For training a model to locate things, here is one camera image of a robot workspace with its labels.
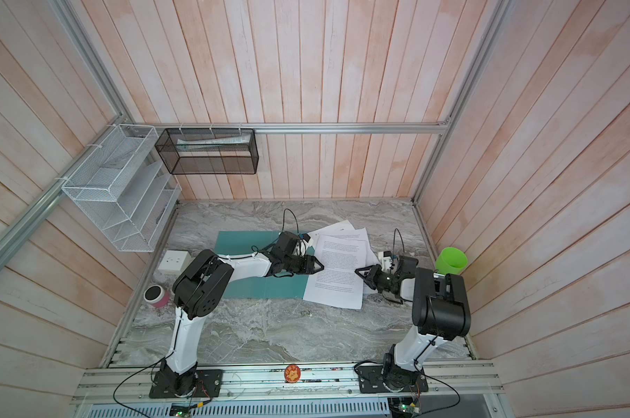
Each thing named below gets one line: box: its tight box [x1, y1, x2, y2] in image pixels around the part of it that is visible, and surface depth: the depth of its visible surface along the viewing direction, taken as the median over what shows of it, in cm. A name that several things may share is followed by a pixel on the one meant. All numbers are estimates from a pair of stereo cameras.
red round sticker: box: [283, 364, 302, 385], surface depth 76 cm
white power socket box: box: [157, 249, 193, 271], surface depth 98 cm
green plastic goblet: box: [435, 246, 469, 276], surface depth 84 cm
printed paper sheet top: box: [302, 234, 368, 311], surface depth 97 cm
